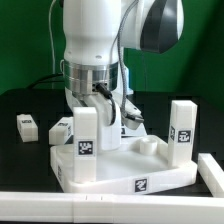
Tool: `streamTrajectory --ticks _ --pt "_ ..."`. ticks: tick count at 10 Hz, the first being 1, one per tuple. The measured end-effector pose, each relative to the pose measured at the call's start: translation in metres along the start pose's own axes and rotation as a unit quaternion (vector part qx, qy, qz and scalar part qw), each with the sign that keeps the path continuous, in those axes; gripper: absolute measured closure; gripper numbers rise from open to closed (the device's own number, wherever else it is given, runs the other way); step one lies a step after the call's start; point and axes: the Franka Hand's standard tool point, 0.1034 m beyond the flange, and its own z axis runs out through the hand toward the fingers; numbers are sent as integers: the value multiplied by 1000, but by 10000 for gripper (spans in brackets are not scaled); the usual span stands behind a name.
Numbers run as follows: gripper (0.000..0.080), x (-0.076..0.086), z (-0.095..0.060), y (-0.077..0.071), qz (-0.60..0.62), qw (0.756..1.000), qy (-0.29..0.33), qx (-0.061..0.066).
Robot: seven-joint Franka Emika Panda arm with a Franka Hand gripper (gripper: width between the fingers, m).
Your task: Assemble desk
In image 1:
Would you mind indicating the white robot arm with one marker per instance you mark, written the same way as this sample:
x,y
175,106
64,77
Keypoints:
x,y
96,33

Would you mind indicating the white fence bar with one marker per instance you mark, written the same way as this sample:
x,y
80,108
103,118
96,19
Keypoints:
x,y
117,209
212,174

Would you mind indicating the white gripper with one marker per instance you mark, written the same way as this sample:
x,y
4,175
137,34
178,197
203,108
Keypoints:
x,y
100,120

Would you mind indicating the white right fence bar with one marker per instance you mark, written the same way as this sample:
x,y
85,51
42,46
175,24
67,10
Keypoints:
x,y
212,174

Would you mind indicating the white front fence bar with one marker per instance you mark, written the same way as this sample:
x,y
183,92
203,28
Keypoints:
x,y
117,209

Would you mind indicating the white desk top tray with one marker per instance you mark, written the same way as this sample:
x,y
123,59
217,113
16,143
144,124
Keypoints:
x,y
139,167

